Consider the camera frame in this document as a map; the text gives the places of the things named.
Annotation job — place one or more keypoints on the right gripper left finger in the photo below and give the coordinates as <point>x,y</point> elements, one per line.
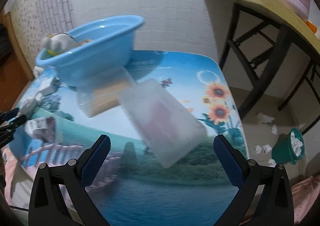
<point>47,205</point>

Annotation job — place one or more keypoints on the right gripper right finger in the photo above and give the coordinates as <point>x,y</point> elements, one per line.
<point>275,206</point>

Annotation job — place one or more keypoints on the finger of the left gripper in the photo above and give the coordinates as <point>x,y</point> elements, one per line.
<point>6,116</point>
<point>7,132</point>

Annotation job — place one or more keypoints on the blue-labelled packet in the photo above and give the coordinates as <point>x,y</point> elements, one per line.
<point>43,128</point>

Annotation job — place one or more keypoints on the grey yellow plush toy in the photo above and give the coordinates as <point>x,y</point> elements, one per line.
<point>58,43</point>

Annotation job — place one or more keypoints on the frosted plastic box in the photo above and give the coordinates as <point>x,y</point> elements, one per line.
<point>168,129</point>

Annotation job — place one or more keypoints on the clear box of cotton swabs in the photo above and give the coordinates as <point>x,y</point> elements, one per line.
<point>100,92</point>

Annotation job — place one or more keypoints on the brown wooden door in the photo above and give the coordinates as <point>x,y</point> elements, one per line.
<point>16,74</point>

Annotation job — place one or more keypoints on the green waste bin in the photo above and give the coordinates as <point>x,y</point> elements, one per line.
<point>290,150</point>

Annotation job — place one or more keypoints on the blue picture-printed folding table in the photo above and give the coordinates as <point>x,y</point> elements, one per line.
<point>162,169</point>

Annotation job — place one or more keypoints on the blue plastic basin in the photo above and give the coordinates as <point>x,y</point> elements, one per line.
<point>110,47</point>

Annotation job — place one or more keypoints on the wooden desk with black legs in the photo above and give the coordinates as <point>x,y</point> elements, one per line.
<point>281,28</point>

